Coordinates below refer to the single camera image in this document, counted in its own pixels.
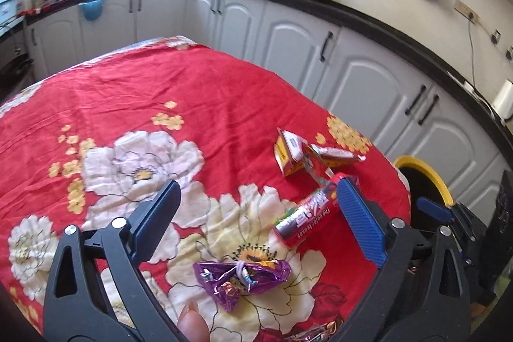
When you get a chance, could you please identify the black countertop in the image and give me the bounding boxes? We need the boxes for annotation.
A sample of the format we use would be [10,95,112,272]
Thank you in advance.
[0,0,513,156]

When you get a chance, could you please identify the white electric kettle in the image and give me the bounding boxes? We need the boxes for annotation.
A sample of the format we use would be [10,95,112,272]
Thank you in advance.
[491,79,513,121]

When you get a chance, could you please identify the wall power socket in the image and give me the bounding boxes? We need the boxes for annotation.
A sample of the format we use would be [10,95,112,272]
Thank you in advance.
[454,0,481,24]

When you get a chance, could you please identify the blue white container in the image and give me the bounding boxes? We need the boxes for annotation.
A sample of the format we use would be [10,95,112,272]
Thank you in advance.
[0,0,21,21]

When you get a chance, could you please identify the person's left hand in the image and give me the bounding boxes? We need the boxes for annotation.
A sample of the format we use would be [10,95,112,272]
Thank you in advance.
[178,300,211,342]

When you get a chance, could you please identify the red foil wrapper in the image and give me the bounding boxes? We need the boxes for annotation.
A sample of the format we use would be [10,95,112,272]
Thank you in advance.
[281,320,346,342]

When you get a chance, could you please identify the yellow-rimmed waste bin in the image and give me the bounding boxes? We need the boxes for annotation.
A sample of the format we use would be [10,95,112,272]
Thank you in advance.
[393,155,458,235]

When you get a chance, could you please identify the silver red wrapper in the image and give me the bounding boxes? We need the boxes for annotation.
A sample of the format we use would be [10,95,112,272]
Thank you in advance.
[310,143,366,165]

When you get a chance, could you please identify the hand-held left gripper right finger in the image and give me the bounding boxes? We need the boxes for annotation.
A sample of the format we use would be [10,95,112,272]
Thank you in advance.
[336,176,471,342]

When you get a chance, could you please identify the purple foil wrapper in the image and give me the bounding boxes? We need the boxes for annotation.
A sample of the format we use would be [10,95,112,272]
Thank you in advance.
[193,257,292,313]

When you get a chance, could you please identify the red floral tablecloth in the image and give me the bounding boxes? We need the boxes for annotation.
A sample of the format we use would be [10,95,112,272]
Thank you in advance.
[0,35,413,342]

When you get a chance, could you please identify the black power cable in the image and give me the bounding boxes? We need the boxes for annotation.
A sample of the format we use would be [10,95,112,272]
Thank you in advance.
[467,19,506,123]

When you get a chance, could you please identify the red tube wrapper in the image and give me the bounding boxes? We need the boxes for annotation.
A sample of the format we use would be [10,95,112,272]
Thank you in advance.
[270,172,358,247]

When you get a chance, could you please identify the yellow red small carton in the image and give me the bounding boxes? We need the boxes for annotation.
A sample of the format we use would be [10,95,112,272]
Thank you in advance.
[274,128,310,178]

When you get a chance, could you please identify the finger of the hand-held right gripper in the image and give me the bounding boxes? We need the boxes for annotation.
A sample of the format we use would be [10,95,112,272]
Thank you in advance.
[416,196,458,220]
[451,202,482,247]

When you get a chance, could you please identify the white charger with cable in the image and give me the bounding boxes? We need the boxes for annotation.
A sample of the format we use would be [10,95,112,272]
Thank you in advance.
[461,79,488,103]

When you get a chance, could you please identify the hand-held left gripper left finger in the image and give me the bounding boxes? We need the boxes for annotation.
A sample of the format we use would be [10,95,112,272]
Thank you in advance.
[43,179,190,342]

